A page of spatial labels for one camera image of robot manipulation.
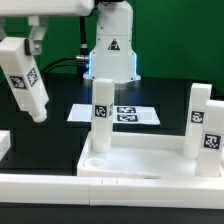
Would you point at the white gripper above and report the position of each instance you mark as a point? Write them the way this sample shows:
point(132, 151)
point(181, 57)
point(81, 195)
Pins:
point(38, 10)

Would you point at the white square desk top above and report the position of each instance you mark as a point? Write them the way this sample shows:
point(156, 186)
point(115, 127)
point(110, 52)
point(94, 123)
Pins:
point(138, 155)

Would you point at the white left obstacle bar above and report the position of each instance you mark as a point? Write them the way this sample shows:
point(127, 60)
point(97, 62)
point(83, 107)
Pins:
point(5, 143)

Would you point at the white obstacle bar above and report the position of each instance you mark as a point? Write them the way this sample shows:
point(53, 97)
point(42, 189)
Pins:
point(5, 143)
point(99, 191)

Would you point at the white front obstacle bar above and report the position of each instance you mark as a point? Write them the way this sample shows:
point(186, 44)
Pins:
point(99, 191)

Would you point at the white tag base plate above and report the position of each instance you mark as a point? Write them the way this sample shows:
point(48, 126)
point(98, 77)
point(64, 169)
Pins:
point(121, 114)

